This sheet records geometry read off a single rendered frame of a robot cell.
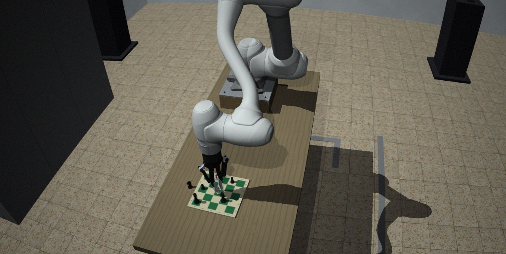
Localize green and cream chessboard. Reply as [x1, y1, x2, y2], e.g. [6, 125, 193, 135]
[187, 175, 250, 218]

